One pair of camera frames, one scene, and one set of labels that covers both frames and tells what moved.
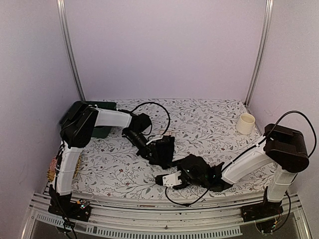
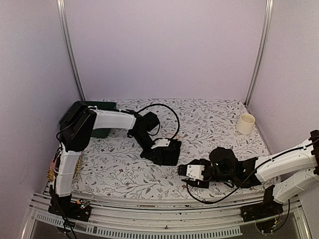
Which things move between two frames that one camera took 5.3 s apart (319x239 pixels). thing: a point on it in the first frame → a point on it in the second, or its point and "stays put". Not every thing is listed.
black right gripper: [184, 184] → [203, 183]
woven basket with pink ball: [51, 174] stays put
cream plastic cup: [245, 124] stays put
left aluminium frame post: [66, 38] stays put
